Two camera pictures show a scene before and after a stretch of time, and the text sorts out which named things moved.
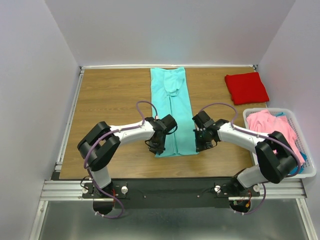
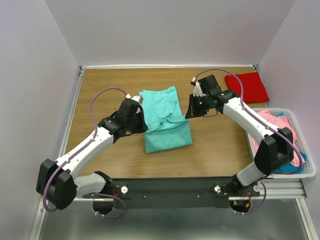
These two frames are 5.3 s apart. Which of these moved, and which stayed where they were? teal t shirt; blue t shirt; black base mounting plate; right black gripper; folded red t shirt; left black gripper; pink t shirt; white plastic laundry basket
Moved: left black gripper; teal t shirt; right black gripper
Stayed: pink t shirt; white plastic laundry basket; black base mounting plate; folded red t shirt; blue t shirt
